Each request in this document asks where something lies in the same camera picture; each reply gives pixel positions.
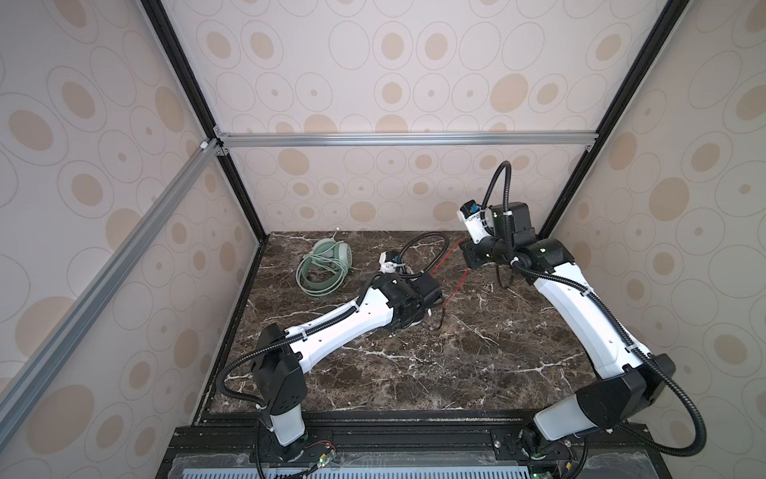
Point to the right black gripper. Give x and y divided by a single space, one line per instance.
473 260

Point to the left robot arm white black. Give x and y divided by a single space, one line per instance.
272 375

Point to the horizontal aluminium frame bar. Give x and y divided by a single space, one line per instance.
427 139

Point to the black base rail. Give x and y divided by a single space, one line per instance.
402 444

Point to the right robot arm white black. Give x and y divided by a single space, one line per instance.
630 377

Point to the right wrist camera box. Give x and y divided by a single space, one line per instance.
513 224

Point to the mint green headphones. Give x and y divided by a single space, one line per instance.
324 269

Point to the left slanted aluminium frame bar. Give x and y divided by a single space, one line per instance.
40 370

